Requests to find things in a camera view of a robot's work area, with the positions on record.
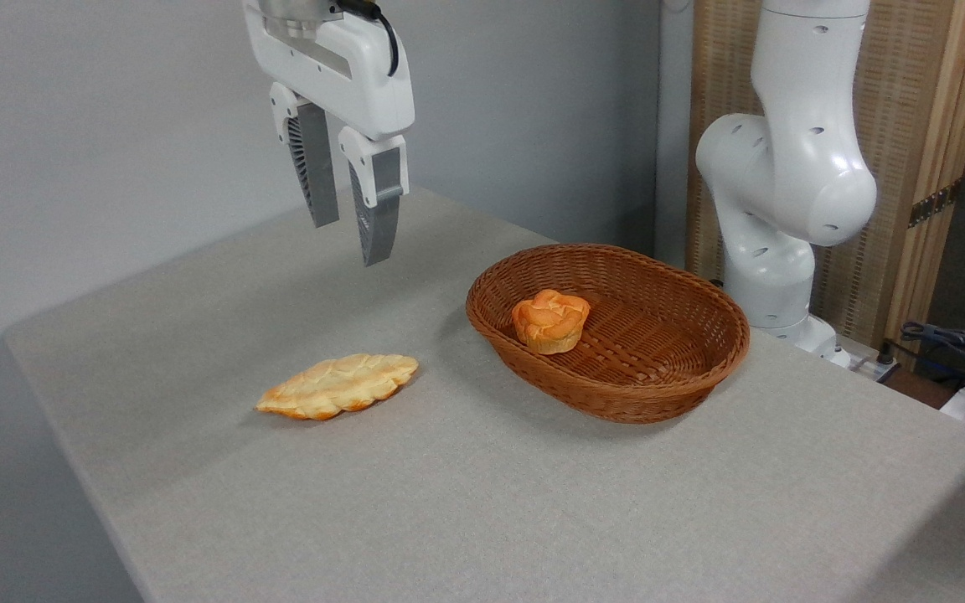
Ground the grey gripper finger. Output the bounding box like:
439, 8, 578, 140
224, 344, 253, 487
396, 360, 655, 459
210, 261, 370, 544
338, 126, 410, 268
270, 81, 341, 229

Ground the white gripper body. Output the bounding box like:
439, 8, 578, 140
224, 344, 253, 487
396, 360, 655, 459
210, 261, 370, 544
242, 0, 416, 142

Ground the leaf-shaped bread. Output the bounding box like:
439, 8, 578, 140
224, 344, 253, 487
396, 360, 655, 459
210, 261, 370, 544
255, 353, 420, 421

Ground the small muffin-shaped bread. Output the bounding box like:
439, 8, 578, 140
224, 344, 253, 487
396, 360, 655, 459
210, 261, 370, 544
511, 289, 592, 356

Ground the brown oval wicker basket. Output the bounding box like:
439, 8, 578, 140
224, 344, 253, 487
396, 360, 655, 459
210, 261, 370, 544
466, 243, 751, 425

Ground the white power strip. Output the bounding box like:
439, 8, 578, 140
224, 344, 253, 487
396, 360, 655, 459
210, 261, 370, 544
846, 347, 902, 384

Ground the wooden folding screen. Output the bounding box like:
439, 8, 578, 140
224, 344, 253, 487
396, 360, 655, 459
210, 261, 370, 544
687, 0, 965, 349

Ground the metal screen hinge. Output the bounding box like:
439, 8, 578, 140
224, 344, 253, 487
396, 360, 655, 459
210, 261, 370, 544
907, 179, 962, 229

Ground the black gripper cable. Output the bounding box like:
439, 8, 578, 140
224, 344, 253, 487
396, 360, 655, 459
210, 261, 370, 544
334, 0, 400, 78

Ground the black cable bundle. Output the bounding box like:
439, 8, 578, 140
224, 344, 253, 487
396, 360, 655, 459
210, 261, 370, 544
900, 321, 965, 379

